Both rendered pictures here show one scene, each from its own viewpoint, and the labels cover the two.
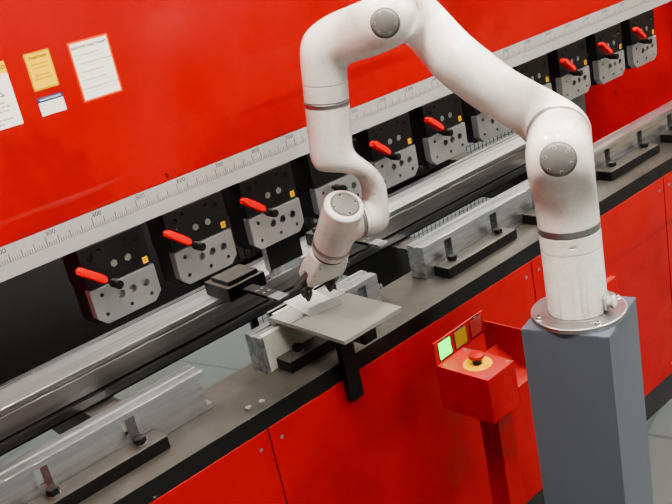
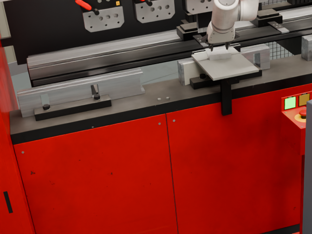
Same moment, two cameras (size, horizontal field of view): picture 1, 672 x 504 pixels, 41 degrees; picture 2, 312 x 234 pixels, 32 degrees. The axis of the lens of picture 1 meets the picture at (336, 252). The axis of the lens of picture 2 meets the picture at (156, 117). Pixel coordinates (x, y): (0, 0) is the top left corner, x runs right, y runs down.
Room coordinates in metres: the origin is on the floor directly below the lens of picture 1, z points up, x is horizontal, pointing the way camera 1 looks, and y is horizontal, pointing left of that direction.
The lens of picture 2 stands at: (0.00, -0.60, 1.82)
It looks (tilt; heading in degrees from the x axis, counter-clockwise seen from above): 28 degrees down; 27
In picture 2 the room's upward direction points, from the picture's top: 6 degrees counter-clockwise
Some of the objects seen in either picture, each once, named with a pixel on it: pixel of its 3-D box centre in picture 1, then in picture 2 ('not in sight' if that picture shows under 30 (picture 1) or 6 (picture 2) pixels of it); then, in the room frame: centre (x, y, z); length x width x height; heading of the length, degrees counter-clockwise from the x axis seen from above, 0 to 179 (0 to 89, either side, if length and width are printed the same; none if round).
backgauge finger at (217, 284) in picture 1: (251, 285); (197, 35); (2.13, 0.23, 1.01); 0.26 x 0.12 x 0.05; 38
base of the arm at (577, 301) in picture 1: (573, 271); not in sight; (1.63, -0.46, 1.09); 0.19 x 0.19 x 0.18
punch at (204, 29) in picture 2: (282, 252); (209, 19); (2.00, 0.12, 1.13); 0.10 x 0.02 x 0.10; 128
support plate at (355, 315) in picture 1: (334, 314); (223, 62); (1.88, 0.03, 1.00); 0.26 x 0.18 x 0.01; 38
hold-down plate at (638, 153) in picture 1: (629, 161); not in sight; (2.82, -1.02, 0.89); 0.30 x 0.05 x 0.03; 128
